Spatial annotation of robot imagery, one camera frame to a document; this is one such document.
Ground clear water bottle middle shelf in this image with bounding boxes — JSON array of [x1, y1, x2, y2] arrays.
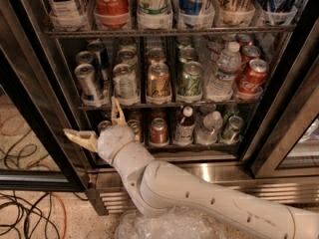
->
[[206, 42, 241, 102]]

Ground blue pepsi can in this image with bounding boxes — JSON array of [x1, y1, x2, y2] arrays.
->
[[98, 120, 112, 132]]

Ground white soda can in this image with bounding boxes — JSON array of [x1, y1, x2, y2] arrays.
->
[[113, 64, 139, 106], [117, 49, 139, 71]]

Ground black and orange floor cables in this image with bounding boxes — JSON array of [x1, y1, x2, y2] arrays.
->
[[0, 110, 89, 239]]

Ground clear plastic bag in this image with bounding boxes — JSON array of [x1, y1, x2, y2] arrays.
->
[[115, 206, 226, 239]]

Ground clear water bottle bottom shelf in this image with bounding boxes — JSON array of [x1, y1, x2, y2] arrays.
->
[[195, 111, 223, 145]]

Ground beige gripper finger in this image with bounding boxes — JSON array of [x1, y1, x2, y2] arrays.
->
[[63, 128, 98, 152], [111, 97, 127, 125]]

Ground front white soda can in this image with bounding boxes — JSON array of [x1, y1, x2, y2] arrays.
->
[[113, 64, 139, 106]]

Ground white tea bottle top shelf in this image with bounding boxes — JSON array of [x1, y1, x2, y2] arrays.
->
[[48, 0, 89, 27]]

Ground front green soda can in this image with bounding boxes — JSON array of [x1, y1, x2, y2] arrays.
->
[[177, 61, 202, 103]]

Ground dark blue bottle top shelf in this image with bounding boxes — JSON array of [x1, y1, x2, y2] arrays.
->
[[256, 0, 295, 25]]

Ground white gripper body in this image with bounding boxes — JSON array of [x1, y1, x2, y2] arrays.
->
[[98, 124, 135, 165]]

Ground bottom red soda can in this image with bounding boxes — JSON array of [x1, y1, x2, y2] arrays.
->
[[150, 118, 168, 145]]

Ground red juice bottle white cap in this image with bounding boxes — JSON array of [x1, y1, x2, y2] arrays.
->
[[173, 107, 195, 145]]

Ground gold soda can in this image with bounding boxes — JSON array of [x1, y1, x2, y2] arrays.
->
[[147, 47, 166, 65], [128, 119, 144, 143], [147, 63, 171, 105]]

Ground bottom green soda can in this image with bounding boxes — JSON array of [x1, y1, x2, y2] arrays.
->
[[220, 116, 244, 144]]

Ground front red coca-cola can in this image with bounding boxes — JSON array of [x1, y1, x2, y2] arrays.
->
[[237, 59, 269, 100]]

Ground green white bottle top shelf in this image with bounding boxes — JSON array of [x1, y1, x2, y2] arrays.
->
[[138, 0, 171, 29]]

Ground stainless steel fridge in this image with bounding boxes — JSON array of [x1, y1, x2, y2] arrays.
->
[[0, 0, 318, 215]]

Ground clear water bottle shelf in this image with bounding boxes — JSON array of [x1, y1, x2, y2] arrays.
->
[[195, 111, 223, 145], [206, 42, 241, 102]]

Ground silver redbull can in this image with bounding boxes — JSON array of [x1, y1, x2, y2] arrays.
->
[[75, 64, 104, 108], [76, 51, 97, 70]]

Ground gold can top shelf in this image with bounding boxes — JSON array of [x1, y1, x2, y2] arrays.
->
[[217, 0, 255, 26]]

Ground red coca-cola can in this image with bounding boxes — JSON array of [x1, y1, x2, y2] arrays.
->
[[235, 45, 261, 82], [237, 59, 269, 100]]

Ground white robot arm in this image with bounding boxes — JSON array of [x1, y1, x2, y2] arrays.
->
[[64, 99, 319, 239]]

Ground bottom gold soda can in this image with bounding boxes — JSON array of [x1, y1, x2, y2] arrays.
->
[[128, 119, 144, 143]]

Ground front gold soda can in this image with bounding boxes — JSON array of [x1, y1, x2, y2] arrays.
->
[[147, 63, 171, 105]]

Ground rear blue redbull can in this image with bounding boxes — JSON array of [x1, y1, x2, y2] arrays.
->
[[88, 40, 110, 81]]

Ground green soda can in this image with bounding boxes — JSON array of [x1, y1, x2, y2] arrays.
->
[[220, 116, 244, 144], [177, 61, 202, 103], [176, 47, 198, 66]]

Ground coca-cola bottle top shelf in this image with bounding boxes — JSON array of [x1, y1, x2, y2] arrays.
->
[[96, 0, 129, 29]]

